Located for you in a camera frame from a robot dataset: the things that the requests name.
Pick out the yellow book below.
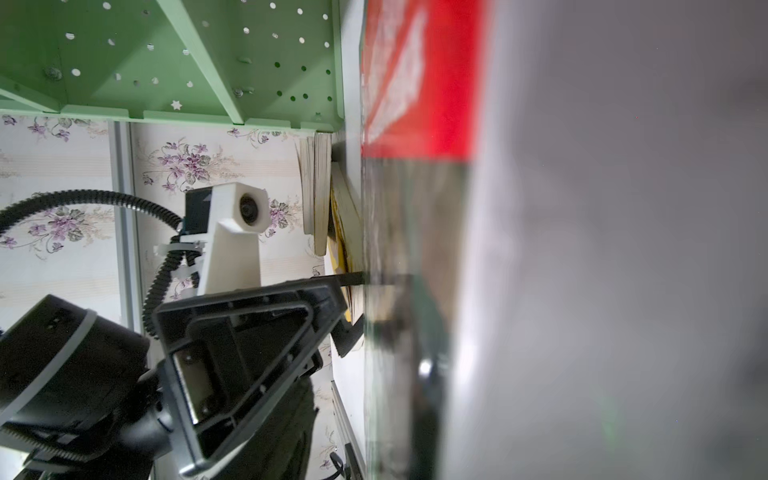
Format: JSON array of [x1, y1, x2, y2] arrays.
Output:
[[327, 162, 365, 274]]

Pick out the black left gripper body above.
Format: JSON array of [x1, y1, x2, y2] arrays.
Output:
[[152, 277, 348, 477]]

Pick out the green red nature book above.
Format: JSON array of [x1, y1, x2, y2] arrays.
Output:
[[360, 1, 487, 479]]

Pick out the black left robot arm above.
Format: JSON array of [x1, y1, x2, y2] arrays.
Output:
[[1, 273, 365, 479]]

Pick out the dark blue book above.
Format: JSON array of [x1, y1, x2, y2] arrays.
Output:
[[298, 133, 333, 256]]

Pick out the green wooden bookshelf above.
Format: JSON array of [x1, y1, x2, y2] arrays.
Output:
[[1, 0, 344, 132]]

